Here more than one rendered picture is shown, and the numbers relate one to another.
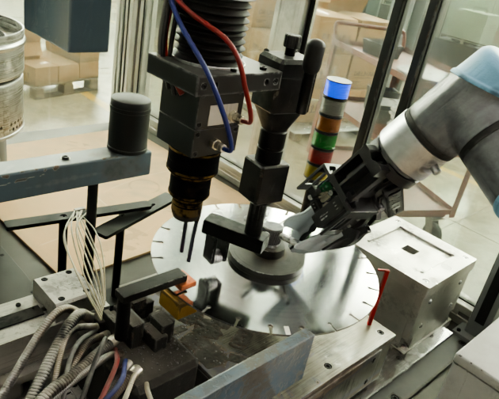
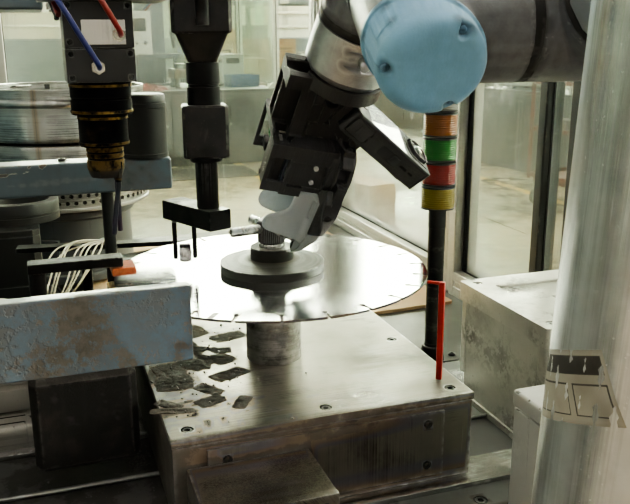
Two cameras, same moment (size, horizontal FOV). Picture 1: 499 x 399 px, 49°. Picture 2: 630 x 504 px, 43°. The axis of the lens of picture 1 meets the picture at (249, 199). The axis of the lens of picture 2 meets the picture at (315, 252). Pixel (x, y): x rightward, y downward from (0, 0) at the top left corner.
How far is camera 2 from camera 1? 52 cm
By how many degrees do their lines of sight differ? 30
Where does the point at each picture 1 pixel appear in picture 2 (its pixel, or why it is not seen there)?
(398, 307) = (524, 375)
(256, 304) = (202, 296)
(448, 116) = not seen: outside the picture
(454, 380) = (519, 439)
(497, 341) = not seen: hidden behind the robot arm
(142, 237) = not seen: hidden behind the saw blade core
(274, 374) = (120, 324)
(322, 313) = (284, 307)
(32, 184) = (15, 182)
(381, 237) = (530, 284)
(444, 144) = (347, 19)
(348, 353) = (372, 400)
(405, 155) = (318, 50)
